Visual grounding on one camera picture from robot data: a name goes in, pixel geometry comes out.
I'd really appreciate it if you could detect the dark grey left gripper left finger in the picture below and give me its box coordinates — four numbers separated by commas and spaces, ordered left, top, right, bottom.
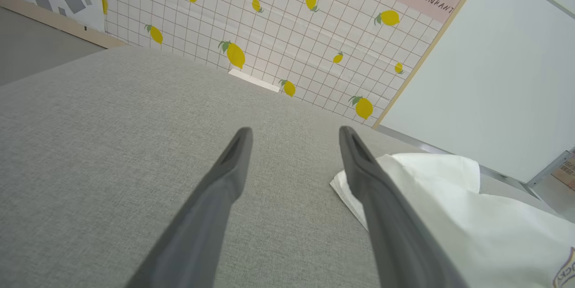
126, 127, 253, 288

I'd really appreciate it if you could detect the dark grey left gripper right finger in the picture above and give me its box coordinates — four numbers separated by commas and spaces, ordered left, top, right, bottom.
339, 126, 469, 288

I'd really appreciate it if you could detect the white long-sleeve shirt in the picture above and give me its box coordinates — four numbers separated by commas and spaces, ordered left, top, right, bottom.
330, 152, 575, 288

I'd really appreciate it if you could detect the white box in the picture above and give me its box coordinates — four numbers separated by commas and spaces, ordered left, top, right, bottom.
228, 69, 281, 93

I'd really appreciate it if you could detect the brown cardboard box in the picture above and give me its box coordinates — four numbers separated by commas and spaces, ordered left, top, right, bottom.
552, 146, 575, 192

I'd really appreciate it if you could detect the lemon print grid partition panel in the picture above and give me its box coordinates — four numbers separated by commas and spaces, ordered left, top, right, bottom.
100, 0, 490, 128

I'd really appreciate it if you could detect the white panel with grey shapes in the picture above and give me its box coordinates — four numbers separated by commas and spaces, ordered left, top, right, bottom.
0, 0, 126, 49

